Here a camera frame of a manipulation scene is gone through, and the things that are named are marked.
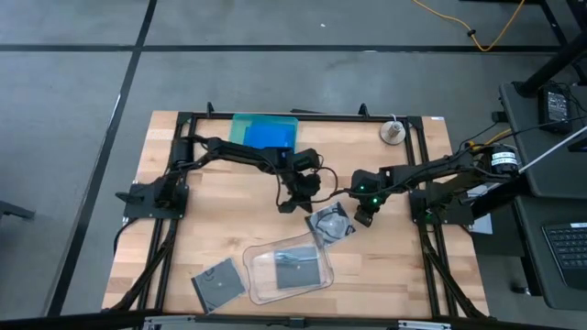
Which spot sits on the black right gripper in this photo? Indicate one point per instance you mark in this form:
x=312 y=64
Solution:
x=369 y=189

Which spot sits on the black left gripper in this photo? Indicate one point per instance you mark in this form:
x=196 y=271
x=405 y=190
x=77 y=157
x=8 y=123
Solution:
x=303 y=187

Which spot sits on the black clear jewel case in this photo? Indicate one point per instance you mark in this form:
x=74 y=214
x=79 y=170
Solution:
x=297 y=274
x=331 y=223
x=218 y=284

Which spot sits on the blue plastic case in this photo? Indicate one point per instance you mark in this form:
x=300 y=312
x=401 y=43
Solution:
x=268 y=136

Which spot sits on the clear plastic bin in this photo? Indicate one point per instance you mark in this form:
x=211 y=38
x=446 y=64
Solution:
x=261 y=284

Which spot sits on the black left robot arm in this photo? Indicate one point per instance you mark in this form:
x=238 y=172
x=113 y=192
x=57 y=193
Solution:
x=238 y=153

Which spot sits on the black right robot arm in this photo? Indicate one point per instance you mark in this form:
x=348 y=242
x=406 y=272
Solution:
x=426 y=170

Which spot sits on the teal plastic bin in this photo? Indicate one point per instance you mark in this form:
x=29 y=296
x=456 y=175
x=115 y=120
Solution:
x=238 y=130

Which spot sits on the light grey sheet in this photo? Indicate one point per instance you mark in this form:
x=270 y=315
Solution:
x=482 y=224

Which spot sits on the black slanted beam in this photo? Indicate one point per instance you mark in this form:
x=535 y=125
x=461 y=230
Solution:
x=500 y=199

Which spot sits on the dark grey side desk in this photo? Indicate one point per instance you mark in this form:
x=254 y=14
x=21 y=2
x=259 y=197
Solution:
x=527 y=119
x=534 y=266

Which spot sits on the white slanted rod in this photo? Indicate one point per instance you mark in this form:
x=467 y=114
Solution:
x=550 y=151

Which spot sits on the black keyboard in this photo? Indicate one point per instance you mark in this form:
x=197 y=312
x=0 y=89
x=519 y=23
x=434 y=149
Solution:
x=568 y=252

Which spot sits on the black power adapter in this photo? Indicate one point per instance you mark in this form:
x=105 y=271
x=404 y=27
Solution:
x=555 y=107

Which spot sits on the black stand pole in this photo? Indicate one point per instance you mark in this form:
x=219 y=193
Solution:
x=550 y=64

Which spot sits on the black crossbar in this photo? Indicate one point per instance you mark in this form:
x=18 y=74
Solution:
x=69 y=322

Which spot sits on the black table leg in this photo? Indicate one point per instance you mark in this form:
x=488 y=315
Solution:
x=552 y=18

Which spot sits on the black chair foot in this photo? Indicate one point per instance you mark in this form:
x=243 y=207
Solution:
x=14 y=211

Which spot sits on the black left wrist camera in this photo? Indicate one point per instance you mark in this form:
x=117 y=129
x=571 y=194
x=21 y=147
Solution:
x=302 y=160

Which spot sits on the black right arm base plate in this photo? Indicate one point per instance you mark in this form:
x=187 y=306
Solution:
x=461 y=215

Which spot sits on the black aluminium table frame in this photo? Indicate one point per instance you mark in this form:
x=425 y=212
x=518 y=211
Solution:
x=348 y=116

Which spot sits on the black frame clamp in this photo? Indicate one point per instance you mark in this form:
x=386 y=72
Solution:
x=210 y=110
x=363 y=110

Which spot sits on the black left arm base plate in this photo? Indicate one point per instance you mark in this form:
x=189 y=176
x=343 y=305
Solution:
x=137 y=206

